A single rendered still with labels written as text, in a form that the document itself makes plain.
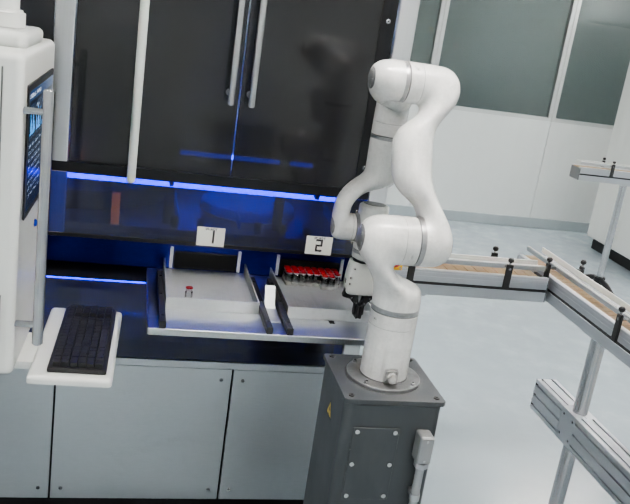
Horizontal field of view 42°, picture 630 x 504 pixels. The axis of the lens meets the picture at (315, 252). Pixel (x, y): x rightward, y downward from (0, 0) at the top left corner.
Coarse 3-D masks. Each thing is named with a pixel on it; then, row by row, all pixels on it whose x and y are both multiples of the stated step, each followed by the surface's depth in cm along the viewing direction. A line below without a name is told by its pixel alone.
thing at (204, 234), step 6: (198, 228) 248; (204, 228) 248; (210, 228) 249; (216, 228) 249; (222, 228) 250; (198, 234) 249; (204, 234) 249; (210, 234) 249; (216, 234) 250; (222, 234) 250; (198, 240) 249; (204, 240) 250; (210, 240) 250; (216, 240) 250; (222, 240) 251; (216, 246) 251; (222, 246) 251
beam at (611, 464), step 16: (544, 384) 297; (560, 384) 299; (544, 400) 294; (560, 400) 286; (544, 416) 296; (560, 416) 283; (576, 416) 275; (592, 416) 277; (560, 432) 282; (576, 432) 273; (592, 432) 265; (608, 432) 267; (576, 448) 272; (592, 448) 263; (608, 448) 256; (624, 448) 258; (592, 464) 262; (608, 464) 254; (624, 464) 248; (608, 480) 253; (624, 480) 246; (624, 496) 245
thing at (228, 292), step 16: (176, 272) 256; (192, 272) 258; (208, 272) 260; (224, 272) 262; (176, 288) 242; (208, 288) 246; (224, 288) 248; (240, 288) 250; (176, 304) 227; (192, 304) 228; (208, 304) 229; (224, 304) 230; (240, 304) 231; (256, 304) 232
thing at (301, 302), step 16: (272, 272) 259; (288, 288) 256; (304, 288) 259; (288, 304) 234; (304, 304) 245; (320, 304) 247; (336, 304) 249; (352, 304) 251; (368, 304) 244; (336, 320) 236; (352, 320) 237
